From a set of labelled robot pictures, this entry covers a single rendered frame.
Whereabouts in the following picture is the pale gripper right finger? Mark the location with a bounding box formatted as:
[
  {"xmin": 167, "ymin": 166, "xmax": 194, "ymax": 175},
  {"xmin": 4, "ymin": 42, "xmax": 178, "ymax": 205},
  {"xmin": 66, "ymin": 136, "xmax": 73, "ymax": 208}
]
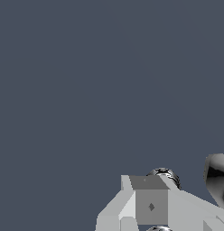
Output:
[{"xmin": 151, "ymin": 174, "xmax": 224, "ymax": 231}]

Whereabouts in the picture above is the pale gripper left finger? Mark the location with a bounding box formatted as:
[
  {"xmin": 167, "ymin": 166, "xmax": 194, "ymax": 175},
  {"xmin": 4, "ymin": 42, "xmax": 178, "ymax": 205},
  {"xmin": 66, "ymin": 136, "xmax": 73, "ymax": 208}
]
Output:
[{"xmin": 95, "ymin": 174, "xmax": 153, "ymax": 231}]

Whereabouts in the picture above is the chrome faucet spout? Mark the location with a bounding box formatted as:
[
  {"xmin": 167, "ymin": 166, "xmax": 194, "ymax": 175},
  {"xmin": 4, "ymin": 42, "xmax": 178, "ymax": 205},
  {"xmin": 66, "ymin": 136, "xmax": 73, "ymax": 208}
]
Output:
[{"xmin": 203, "ymin": 152, "xmax": 224, "ymax": 211}]

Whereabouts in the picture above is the chrome faucet handle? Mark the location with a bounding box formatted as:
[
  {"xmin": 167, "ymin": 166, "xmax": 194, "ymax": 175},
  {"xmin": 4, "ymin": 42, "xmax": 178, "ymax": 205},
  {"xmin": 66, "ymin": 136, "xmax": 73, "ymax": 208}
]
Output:
[{"xmin": 145, "ymin": 167, "xmax": 182, "ymax": 231}]

